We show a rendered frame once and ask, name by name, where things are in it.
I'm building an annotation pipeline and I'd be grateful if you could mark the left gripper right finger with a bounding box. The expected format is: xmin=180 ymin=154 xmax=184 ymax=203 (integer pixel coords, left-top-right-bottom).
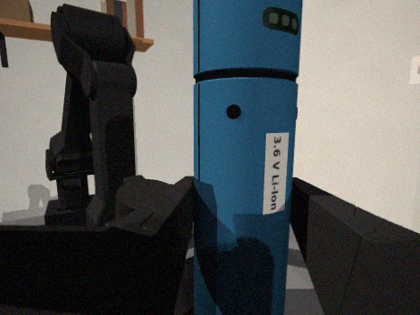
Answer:
xmin=290 ymin=177 xmax=420 ymax=315

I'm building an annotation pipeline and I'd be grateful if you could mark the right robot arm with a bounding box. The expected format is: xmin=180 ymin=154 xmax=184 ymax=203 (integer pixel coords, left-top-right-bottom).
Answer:
xmin=45 ymin=4 xmax=194 ymax=315

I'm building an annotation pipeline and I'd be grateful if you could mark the blue electric nut driver barrel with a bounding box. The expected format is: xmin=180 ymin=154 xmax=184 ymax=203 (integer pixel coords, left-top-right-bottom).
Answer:
xmin=193 ymin=0 xmax=303 ymax=315

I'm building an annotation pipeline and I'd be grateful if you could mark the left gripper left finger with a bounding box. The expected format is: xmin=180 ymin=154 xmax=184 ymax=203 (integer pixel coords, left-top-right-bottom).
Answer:
xmin=0 ymin=176 xmax=194 ymax=315

